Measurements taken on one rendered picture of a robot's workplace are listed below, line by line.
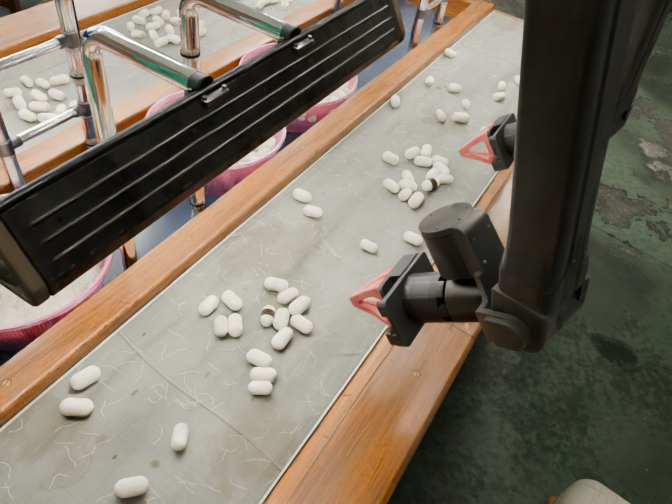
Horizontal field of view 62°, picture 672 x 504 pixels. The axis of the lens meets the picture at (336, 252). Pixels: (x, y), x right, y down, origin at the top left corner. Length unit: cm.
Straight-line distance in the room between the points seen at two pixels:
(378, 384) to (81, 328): 40
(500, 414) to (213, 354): 111
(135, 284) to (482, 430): 113
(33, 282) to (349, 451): 41
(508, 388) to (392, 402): 107
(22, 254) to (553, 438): 153
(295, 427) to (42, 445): 29
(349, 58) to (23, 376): 56
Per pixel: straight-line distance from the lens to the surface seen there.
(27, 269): 46
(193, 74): 57
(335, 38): 72
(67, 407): 76
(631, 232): 256
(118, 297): 83
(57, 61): 140
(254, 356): 77
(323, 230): 96
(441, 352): 81
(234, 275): 88
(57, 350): 80
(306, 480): 69
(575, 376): 192
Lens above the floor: 140
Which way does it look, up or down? 46 degrees down
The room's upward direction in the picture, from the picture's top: 12 degrees clockwise
